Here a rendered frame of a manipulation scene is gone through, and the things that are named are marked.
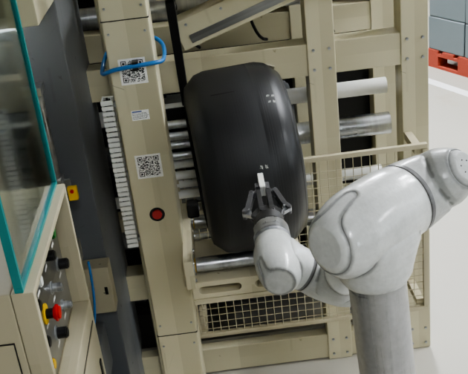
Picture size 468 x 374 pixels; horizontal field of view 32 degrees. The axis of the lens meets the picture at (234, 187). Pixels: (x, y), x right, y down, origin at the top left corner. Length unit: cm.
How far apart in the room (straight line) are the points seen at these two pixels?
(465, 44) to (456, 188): 523
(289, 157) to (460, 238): 224
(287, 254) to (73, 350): 68
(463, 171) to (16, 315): 98
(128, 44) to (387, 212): 117
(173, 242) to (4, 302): 83
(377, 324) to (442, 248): 287
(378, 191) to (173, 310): 142
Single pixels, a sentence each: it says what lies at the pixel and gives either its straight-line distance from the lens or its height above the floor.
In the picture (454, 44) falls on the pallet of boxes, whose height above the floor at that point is 23.
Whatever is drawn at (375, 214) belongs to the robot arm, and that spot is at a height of 155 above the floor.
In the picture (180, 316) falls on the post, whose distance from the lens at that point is 268.
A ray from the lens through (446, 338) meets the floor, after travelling 366.
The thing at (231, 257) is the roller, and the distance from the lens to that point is 249.
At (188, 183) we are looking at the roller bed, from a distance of 289.
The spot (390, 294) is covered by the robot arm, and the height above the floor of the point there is 139.
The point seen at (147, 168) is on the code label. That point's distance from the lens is 242.
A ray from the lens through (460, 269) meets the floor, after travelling 412.
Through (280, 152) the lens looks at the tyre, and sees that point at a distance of 224.
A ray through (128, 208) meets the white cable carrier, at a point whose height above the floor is 109.
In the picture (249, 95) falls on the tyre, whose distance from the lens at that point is 230.
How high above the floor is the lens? 217
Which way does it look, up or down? 25 degrees down
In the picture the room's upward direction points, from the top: 7 degrees counter-clockwise
